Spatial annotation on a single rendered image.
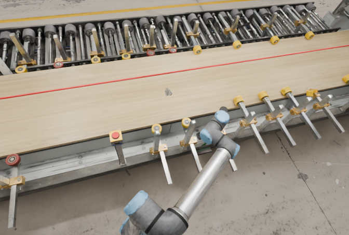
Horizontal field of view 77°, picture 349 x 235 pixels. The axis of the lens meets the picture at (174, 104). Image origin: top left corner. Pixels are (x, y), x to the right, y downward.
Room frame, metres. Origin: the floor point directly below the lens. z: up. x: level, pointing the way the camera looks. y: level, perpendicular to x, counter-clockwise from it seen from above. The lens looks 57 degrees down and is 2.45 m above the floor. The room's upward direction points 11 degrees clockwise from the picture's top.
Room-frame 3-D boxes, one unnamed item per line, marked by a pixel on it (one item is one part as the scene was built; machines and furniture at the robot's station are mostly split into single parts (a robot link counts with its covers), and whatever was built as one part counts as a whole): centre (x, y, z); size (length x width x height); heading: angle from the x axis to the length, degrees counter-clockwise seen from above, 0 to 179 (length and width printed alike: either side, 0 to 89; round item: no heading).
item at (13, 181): (0.19, 0.95, 0.84); 0.14 x 0.06 x 0.05; 116
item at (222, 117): (0.71, -0.30, 1.29); 0.10 x 0.09 x 0.12; 150
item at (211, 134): (0.61, -0.25, 1.29); 0.12 x 0.12 x 0.09; 60
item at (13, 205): (0.14, 0.91, 0.84); 0.44 x 0.03 x 0.04; 26
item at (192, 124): (0.73, -0.15, 0.94); 0.04 x 0.04 x 0.48; 26
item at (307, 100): (1.16, -1.05, 0.91); 0.04 x 0.04 x 0.48; 26
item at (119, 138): (0.50, 0.31, 1.18); 0.07 x 0.07 x 0.08; 26
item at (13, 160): (0.32, 1.00, 0.85); 0.08 x 0.08 x 0.11
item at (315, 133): (1.16, -1.10, 0.95); 0.50 x 0.04 x 0.04; 26
